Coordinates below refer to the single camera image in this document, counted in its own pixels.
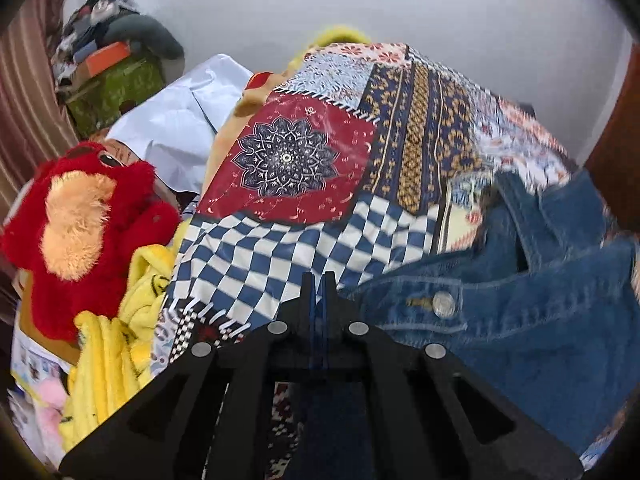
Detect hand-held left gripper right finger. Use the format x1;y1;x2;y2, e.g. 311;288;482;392
320;270;584;480

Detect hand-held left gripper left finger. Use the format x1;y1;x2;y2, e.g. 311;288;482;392
59;272;317;480

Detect blue denim jeans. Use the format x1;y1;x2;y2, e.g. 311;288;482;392
295;170;640;480

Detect patchwork printed blanket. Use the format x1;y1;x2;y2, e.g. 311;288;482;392
150;42;588;480

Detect yellow fleece cloth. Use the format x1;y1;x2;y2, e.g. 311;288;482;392
60;244;194;457

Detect red plush toy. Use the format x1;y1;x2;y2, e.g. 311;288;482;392
0;141;182;344

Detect white cloth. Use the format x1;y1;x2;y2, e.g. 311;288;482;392
106;53;254;194

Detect yellow plush cushion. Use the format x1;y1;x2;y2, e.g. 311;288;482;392
287;23;374;74

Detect cartoon print bed sheet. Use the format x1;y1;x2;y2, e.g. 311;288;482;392
7;330;69;402

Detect pink plush cloth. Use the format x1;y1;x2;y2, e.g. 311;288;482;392
29;376;69;457

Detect green patterned box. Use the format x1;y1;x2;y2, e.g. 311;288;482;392
65;55;167;139

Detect grey plush pillow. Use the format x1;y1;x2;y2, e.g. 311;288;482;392
106;12;186;59

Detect orange box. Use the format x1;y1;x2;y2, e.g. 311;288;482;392
82;42;134;79

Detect striped brown curtain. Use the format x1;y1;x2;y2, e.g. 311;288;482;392
0;0;82;222

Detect pile of household clutter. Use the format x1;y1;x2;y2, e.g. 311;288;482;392
52;0;147;87

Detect wooden door frame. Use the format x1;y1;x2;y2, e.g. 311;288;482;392
584;44;640;207

